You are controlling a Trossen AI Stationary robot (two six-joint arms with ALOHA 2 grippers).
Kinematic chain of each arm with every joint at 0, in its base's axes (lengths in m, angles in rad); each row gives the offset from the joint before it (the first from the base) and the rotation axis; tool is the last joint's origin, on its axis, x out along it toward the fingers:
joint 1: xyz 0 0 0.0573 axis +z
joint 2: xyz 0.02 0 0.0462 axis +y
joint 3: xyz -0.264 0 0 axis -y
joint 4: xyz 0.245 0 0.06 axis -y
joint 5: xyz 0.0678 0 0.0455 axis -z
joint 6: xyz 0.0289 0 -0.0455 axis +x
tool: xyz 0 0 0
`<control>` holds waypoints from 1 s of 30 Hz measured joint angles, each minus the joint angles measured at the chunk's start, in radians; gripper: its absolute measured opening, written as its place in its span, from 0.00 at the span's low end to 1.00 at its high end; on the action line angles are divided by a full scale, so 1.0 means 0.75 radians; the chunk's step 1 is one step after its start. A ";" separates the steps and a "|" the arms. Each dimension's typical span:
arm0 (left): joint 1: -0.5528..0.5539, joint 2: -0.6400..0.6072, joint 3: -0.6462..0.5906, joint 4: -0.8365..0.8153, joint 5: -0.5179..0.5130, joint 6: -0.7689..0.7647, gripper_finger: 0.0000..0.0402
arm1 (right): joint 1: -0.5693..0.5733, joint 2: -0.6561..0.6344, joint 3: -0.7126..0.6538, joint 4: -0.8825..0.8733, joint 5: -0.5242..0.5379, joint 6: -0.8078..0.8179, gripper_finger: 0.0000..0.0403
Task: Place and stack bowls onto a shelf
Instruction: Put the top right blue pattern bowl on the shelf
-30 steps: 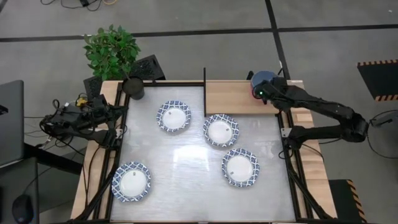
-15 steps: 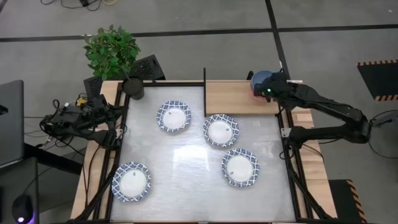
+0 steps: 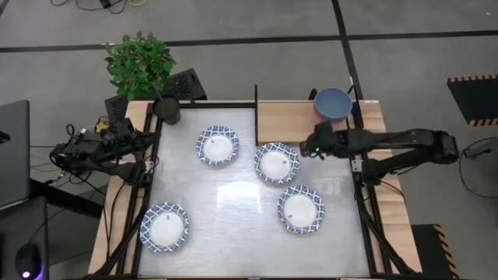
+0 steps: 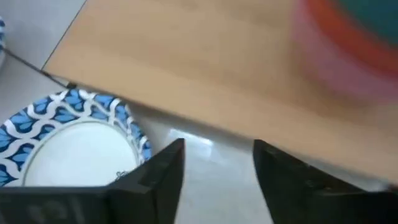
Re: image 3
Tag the blue patterned plate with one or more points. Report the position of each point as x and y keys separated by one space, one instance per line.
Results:
x=301 y=209

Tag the black mat with hazard stripes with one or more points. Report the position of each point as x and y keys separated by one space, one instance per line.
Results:
x=433 y=249
x=474 y=99

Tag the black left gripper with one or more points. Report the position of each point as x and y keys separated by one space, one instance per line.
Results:
x=146 y=139

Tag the grey laptop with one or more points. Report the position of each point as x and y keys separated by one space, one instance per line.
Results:
x=13 y=151

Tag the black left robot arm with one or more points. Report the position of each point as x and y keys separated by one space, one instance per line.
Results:
x=97 y=149

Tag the black plant pot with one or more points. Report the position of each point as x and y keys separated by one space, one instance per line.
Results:
x=167 y=110

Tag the pink plastic bowl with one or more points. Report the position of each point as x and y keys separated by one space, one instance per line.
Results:
x=320 y=117

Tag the grey desk surface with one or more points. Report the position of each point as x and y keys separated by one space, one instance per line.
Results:
x=21 y=225

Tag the wooden shelf with black frame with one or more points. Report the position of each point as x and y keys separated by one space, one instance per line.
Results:
x=284 y=122

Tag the small black perforated stand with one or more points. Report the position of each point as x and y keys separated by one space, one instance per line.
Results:
x=116 y=109

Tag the green leafy plant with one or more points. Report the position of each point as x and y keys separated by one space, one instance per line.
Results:
x=138 y=64

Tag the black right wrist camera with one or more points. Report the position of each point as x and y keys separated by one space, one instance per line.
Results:
x=310 y=147

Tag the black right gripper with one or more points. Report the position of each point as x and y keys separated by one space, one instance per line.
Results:
x=330 y=140

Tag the large black perforated stand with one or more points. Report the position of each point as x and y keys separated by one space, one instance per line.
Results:
x=186 y=85

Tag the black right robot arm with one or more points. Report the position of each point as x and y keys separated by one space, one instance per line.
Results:
x=408 y=141

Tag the blue plastic bowl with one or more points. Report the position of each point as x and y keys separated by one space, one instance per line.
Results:
x=333 y=103

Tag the black computer mouse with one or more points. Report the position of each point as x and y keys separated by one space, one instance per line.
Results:
x=28 y=261

